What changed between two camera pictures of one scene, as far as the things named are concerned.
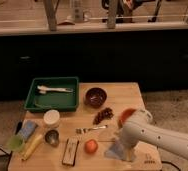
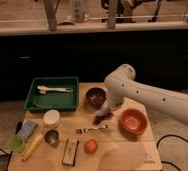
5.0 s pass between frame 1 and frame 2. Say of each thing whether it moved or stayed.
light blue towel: moved
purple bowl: stayed
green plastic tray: stayed
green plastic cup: stayed
